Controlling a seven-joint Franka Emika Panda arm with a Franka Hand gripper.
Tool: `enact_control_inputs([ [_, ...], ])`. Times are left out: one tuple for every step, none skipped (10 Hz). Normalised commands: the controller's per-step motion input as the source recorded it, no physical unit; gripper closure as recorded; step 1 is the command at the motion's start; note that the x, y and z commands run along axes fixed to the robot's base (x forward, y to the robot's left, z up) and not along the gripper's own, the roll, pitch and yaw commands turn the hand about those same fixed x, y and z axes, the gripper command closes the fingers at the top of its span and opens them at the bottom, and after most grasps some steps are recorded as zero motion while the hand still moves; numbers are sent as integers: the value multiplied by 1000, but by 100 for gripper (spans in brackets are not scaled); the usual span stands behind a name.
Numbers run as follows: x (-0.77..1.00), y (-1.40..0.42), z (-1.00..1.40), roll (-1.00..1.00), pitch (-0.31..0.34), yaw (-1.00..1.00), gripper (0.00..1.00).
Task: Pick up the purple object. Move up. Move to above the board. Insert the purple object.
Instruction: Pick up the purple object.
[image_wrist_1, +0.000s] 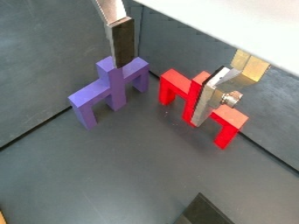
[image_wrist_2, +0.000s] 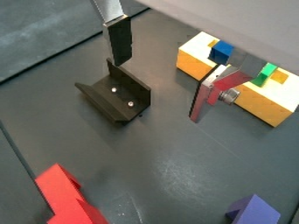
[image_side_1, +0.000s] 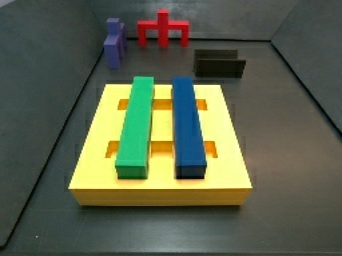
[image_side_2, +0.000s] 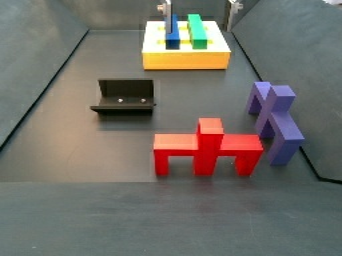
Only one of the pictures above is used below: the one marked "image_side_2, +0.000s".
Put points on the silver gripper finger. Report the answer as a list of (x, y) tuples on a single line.
[(165, 8), (236, 6)]

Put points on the purple three-legged block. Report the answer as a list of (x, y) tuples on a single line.
[(271, 102)]

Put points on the yellow slotted board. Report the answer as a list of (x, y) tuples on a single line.
[(185, 58)]

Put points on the blue bar block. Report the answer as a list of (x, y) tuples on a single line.
[(173, 38)]

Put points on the green bar block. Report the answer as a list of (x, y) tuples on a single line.
[(197, 31)]

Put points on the red three-legged block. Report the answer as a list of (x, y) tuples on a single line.
[(205, 146)]

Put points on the black angle bracket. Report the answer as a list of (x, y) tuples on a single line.
[(126, 95)]

